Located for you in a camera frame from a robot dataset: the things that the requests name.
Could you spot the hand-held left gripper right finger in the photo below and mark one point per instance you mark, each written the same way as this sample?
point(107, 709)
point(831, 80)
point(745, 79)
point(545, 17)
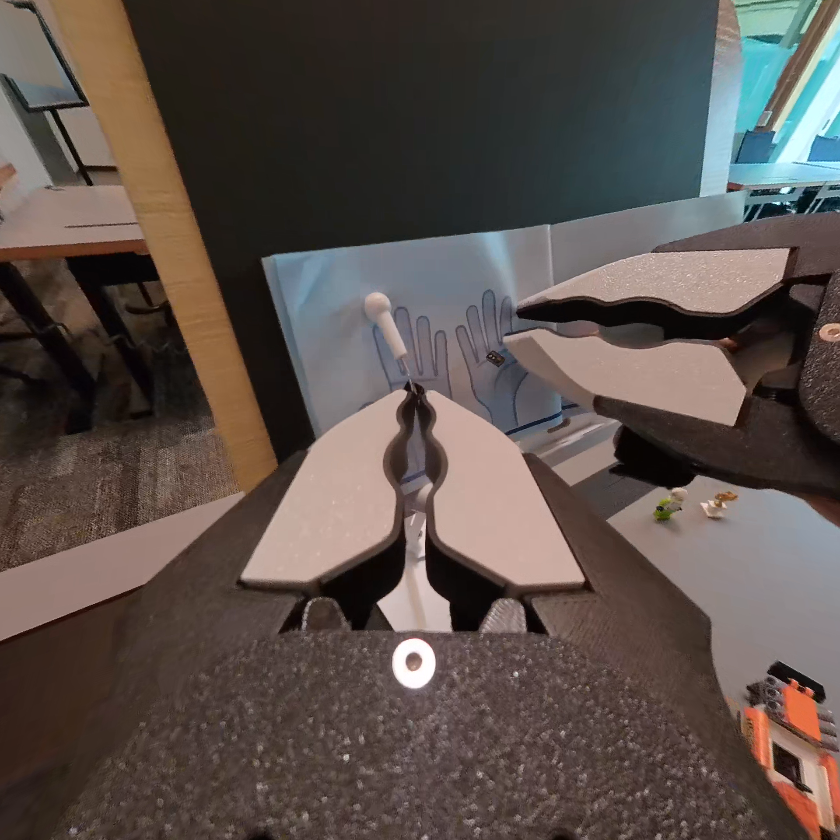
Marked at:
point(509, 512)

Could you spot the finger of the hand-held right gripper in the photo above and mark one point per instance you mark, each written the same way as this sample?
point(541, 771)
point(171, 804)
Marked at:
point(670, 278)
point(643, 374)

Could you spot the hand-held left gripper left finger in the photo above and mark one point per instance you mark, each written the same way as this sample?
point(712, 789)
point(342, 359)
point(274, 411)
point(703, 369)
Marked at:
point(322, 512)

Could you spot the white book stand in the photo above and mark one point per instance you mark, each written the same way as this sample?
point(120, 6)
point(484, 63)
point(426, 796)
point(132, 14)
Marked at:
point(418, 578)

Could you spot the instruction booklet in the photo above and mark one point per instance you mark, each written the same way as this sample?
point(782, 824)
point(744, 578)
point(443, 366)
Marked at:
point(341, 315)

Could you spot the orange white lego car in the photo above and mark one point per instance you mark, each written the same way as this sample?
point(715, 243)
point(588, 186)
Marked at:
point(794, 735)

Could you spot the small gold trophy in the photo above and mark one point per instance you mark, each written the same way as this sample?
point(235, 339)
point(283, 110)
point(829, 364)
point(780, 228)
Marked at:
point(718, 503)

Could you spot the green minifigure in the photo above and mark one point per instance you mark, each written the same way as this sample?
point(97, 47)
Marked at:
point(670, 507)

